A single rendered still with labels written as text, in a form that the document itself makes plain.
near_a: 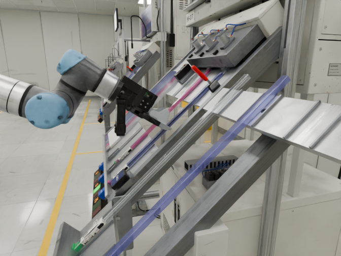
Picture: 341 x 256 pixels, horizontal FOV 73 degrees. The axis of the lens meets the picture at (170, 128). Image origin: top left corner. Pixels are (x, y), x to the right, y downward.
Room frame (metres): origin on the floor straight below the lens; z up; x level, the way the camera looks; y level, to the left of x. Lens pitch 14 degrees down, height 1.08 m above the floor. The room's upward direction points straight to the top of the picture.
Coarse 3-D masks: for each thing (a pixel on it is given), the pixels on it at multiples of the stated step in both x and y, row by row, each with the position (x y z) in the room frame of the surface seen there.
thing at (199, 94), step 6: (216, 78) 0.77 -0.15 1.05; (204, 90) 0.75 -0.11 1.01; (198, 96) 0.75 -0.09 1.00; (192, 102) 0.74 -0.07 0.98; (186, 108) 0.74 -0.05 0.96; (180, 114) 0.73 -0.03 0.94; (174, 120) 0.73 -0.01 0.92; (162, 132) 0.71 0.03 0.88; (156, 138) 0.71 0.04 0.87; (150, 144) 0.70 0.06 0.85; (144, 150) 0.70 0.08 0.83; (138, 156) 0.69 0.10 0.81; (132, 162) 0.69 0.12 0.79
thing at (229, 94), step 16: (240, 80) 0.50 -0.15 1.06; (224, 96) 0.49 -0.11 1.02; (208, 112) 0.48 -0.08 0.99; (192, 128) 0.47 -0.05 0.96; (176, 144) 0.46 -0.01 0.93; (160, 160) 0.45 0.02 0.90; (144, 176) 0.44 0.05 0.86; (128, 192) 0.43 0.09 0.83; (112, 208) 0.42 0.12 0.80; (80, 240) 0.40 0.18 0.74
